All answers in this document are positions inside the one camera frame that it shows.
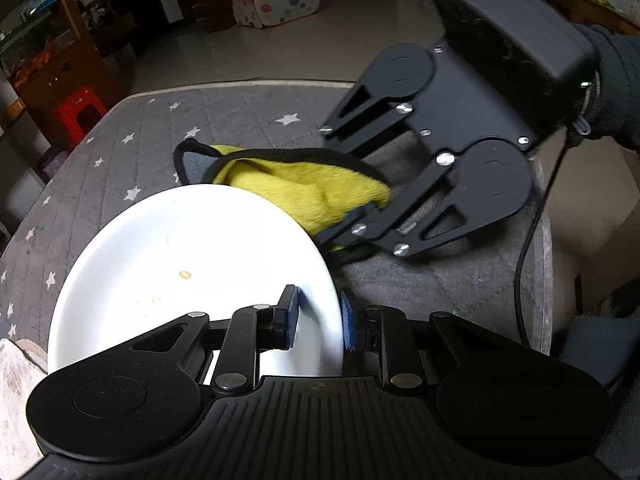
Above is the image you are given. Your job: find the black cable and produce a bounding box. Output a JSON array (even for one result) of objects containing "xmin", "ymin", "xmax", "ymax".
[{"xmin": 515, "ymin": 119, "xmax": 577, "ymax": 346}]

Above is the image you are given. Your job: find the blue-grey cloth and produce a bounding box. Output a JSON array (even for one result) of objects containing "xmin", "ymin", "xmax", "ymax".
[{"xmin": 559, "ymin": 310, "xmax": 640, "ymax": 397}]

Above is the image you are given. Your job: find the red plastic stool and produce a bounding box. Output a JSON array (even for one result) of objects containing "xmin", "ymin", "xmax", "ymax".
[{"xmin": 52, "ymin": 86, "xmax": 109, "ymax": 149}]

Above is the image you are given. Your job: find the yellow cloth with black trim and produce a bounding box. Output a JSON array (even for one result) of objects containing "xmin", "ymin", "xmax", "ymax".
[{"xmin": 172, "ymin": 139, "xmax": 393, "ymax": 267}]

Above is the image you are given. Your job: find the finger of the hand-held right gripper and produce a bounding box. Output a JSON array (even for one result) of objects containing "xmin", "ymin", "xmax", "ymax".
[
  {"xmin": 315, "ymin": 152, "xmax": 482, "ymax": 262},
  {"xmin": 320, "ymin": 77, "xmax": 426, "ymax": 167}
]

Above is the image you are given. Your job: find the wooden side cabinet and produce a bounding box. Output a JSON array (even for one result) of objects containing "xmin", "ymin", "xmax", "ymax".
[{"xmin": 530, "ymin": 0, "xmax": 640, "ymax": 37}]

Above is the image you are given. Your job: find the wooden shelf unit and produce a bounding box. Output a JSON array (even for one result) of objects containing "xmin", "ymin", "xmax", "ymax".
[{"xmin": 0, "ymin": 0, "xmax": 137, "ymax": 128}]

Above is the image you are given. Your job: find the white round plate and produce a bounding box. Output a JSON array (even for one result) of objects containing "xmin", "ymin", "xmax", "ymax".
[{"xmin": 47, "ymin": 184, "xmax": 346, "ymax": 378}]

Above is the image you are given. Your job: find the person's right forearm dark sleeve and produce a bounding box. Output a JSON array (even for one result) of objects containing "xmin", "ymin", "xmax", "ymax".
[{"xmin": 572, "ymin": 22, "xmax": 640, "ymax": 153}]

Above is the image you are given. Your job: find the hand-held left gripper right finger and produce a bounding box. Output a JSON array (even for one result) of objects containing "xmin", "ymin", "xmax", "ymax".
[{"xmin": 340, "ymin": 287, "xmax": 507, "ymax": 391}]

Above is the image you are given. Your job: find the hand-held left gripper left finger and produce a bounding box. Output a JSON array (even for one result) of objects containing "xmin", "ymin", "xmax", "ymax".
[{"xmin": 131, "ymin": 284, "xmax": 302, "ymax": 396}]

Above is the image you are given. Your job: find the grey star-print quilted mat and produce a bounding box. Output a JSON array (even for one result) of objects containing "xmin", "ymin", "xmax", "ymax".
[{"xmin": 0, "ymin": 80, "xmax": 553, "ymax": 376}]

